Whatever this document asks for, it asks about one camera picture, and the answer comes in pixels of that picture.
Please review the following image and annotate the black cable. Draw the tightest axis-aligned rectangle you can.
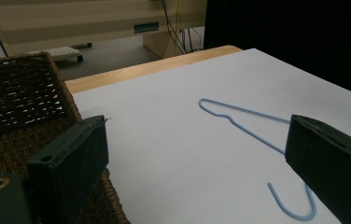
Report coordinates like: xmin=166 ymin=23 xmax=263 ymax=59
xmin=160 ymin=0 xmax=188 ymax=54

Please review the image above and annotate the white sheet table cover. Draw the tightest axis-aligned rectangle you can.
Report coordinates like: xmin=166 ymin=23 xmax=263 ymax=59
xmin=72 ymin=48 xmax=351 ymax=224

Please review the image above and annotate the blue wire clothes hanger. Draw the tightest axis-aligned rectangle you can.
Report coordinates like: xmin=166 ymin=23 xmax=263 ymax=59
xmin=198 ymin=98 xmax=351 ymax=222

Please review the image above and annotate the white wheeled dolly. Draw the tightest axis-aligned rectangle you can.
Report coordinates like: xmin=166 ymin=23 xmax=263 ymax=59
xmin=27 ymin=46 xmax=84 ymax=63

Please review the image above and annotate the beige cabinet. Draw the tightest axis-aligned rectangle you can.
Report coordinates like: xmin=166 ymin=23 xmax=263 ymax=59
xmin=0 ymin=0 xmax=208 ymax=60

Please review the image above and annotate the brown woven wicker basket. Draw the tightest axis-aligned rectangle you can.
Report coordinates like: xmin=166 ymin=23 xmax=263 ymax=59
xmin=0 ymin=50 xmax=132 ymax=224

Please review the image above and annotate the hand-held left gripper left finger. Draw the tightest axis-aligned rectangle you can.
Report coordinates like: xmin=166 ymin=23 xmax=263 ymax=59
xmin=26 ymin=115 xmax=110 ymax=224

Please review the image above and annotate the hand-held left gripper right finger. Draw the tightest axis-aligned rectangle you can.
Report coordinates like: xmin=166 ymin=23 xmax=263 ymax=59
xmin=284 ymin=114 xmax=351 ymax=224

